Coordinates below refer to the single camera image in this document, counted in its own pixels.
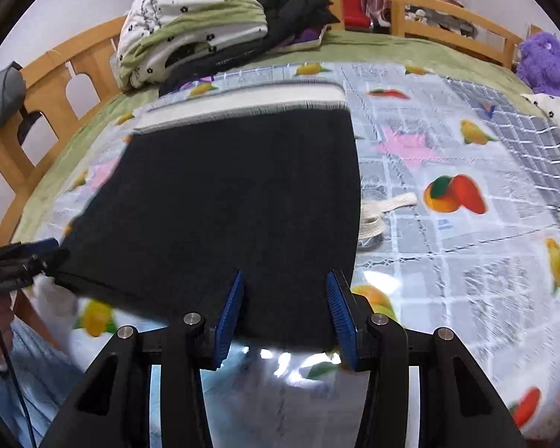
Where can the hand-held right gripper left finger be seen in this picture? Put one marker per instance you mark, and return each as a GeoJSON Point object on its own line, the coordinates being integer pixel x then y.
{"type": "Point", "coordinates": [228, 317]}

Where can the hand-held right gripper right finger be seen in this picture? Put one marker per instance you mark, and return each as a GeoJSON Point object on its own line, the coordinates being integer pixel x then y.
{"type": "Point", "coordinates": [340, 322]}

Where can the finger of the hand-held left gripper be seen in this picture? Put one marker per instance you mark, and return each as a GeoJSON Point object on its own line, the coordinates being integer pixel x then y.
{"type": "Point", "coordinates": [37, 268]}
{"type": "Point", "coordinates": [44, 244]}

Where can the black pants with white stripe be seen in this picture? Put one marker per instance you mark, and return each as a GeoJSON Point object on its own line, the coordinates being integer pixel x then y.
{"type": "Point", "coordinates": [224, 205]}

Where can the white woven hand fan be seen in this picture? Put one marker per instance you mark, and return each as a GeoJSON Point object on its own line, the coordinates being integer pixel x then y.
{"type": "Point", "coordinates": [371, 228]}

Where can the grey bag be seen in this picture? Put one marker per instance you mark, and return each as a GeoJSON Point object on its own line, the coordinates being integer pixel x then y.
{"type": "Point", "coordinates": [4, 93]}

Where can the person's jeans leg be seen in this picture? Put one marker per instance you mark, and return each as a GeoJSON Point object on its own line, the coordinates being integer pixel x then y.
{"type": "Point", "coordinates": [42, 378]}

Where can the fruit print plastic table cover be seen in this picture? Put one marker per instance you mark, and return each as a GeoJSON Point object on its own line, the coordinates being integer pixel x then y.
{"type": "Point", "coordinates": [448, 252]}

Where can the folded white and green quilt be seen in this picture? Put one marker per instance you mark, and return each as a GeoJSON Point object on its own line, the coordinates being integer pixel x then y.
{"type": "Point", "coordinates": [191, 28]}

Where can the grey checked cloth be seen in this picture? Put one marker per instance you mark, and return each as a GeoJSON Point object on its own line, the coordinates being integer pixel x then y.
{"type": "Point", "coordinates": [508, 116]}

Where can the green bed sheet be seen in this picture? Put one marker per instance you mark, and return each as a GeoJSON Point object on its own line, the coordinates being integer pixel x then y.
{"type": "Point", "coordinates": [378, 46]}

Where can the purple cloth with white trim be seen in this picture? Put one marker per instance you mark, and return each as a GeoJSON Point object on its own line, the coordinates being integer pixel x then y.
{"type": "Point", "coordinates": [308, 36]}

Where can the white floral pillow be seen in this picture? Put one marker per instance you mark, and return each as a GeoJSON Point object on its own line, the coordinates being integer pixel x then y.
{"type": "Point", "coordinates": [557, 109]}

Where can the large red chair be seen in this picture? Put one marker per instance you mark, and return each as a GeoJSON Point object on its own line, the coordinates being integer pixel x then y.
{"type": "Point", "coordinates": [354, 9]}

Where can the black jacket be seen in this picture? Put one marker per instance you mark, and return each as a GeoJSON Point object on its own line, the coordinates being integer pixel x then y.
{"type": "Point", "coordinates": [289, 4]}

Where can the cluttered desk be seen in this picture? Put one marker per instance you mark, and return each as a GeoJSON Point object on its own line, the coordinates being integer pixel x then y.
{"type": "Point", "coordinates": [429, 14]}

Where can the purple plush toy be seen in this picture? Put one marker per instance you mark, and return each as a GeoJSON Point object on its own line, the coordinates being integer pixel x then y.
{"type": "Point", "coordinates": [546, 63]}

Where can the wooden bed frame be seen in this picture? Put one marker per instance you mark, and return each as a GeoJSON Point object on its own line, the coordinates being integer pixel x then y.
{"type": "Point", "coordinates": [98, 42]}

